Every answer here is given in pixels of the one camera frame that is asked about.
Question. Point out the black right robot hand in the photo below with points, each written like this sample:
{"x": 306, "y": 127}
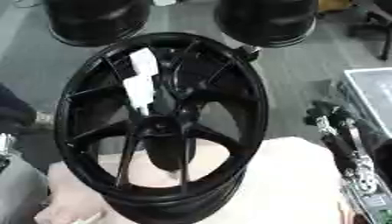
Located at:
{"x": 339, "y": 143}

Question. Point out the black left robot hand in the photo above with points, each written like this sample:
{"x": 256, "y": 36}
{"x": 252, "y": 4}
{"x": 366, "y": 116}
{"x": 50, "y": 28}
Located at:
{"x": 13, "y": 113}

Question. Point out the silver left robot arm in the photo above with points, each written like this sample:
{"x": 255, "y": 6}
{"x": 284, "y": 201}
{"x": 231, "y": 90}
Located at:
{"x": 4, "y": 143}

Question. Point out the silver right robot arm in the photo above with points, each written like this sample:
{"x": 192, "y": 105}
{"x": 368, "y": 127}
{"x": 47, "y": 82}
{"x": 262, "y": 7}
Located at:
{"x": 368, "y": 201}

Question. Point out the black spoked wheel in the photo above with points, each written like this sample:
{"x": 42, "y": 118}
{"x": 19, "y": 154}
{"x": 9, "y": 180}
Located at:
{"x": 102, "y": 102}

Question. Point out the white pin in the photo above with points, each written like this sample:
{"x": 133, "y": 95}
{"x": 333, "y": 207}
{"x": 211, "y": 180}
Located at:
{"x": 139, "y": 89}
{"x": 144, "y": 61}
{"x": 88, "y": 218}

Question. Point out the grey metal case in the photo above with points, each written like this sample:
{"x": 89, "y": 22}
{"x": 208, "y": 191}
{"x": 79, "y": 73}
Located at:
{"x": 372, "y": 87}

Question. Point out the black round tyre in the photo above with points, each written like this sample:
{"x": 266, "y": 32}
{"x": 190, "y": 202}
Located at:
{"x": 97, "y": 20}
{"x": 268, "y": 22}

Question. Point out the black round knob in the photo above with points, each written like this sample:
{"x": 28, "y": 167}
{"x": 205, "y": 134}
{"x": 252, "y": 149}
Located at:
{"x": 249, "y": 52}

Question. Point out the black chair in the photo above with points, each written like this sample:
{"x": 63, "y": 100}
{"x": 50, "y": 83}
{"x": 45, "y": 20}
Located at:
{"x": 380, "y": 17}

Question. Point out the yellow object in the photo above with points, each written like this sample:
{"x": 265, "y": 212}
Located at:
{"x": 334, "y": 4}

